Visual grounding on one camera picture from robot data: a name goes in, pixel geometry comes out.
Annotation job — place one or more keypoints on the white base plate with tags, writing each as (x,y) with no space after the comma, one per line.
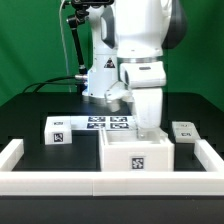
(108,122)

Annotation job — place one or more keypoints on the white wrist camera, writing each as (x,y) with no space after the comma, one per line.
(117,94)

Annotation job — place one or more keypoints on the white cabinet top block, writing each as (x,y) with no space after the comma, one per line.
(58,130)

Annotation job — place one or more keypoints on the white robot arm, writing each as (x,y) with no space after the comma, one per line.
(129,38)

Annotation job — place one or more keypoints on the white u-shaped boundary frame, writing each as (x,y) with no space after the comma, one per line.
(208,182)

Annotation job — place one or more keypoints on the white cabinet body box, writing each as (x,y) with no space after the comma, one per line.
(122,151)

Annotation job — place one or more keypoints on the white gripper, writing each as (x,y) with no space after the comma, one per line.
(147,110)

